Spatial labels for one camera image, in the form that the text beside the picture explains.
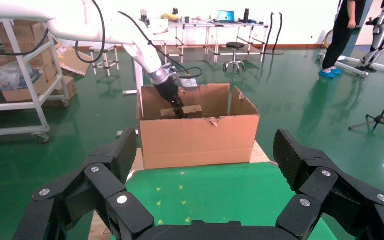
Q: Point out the white humanoid robot legs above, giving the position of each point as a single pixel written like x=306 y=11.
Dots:
x=380 y=33

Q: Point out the black curved floor pole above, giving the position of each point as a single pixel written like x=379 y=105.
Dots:
x=270 y=30
x=278 y=30

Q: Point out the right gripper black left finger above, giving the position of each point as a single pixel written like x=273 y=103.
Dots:
x=89 y=198

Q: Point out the person in black clothes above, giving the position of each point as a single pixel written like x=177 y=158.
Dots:
x=342 y=30

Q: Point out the green table cloth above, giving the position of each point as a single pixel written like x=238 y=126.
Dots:
x=212 y=195

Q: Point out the white humanoid robot stand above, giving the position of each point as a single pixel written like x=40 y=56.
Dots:
x=351 y=67

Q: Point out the white wheeled shelf rack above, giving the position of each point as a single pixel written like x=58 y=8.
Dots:
x=13 y=106

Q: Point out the white tube frame table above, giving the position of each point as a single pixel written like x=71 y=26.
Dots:
x=208 y=24

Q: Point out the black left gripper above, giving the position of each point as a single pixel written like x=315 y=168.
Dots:
x=168 y=91

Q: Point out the black tripod stand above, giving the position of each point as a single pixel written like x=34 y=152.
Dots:
x=380 y=118

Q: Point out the small white frame stool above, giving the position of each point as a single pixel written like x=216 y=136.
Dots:
x=102 y=48

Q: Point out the white tube floor frame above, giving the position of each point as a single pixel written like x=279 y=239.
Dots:
x=139 y=79

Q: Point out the large open cardboard carton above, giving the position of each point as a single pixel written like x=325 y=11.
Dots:
x=195 y=142

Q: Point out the open laptop computer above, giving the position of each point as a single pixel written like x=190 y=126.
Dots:
x=226 y=16

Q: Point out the flat brown cardboard sheet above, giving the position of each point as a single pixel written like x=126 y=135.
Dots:
x=74 y=63

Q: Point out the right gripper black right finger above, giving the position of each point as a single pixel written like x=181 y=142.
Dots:
x=337 y=205

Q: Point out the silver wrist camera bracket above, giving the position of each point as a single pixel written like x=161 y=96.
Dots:
x=188 y=85

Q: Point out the small brown cardboard box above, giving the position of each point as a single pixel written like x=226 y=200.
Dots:
x=193 y=111

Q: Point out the yellow object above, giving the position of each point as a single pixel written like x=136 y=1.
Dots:
x=170 y=17

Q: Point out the black round rolling stool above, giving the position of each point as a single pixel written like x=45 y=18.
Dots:
x=235 y=45

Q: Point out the black bottle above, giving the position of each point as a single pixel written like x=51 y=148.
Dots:
x=246 y=16

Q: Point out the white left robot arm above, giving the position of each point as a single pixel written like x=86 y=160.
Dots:
x=79 y=30

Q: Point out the clear plastic bag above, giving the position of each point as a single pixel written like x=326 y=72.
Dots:
x=10 y=76

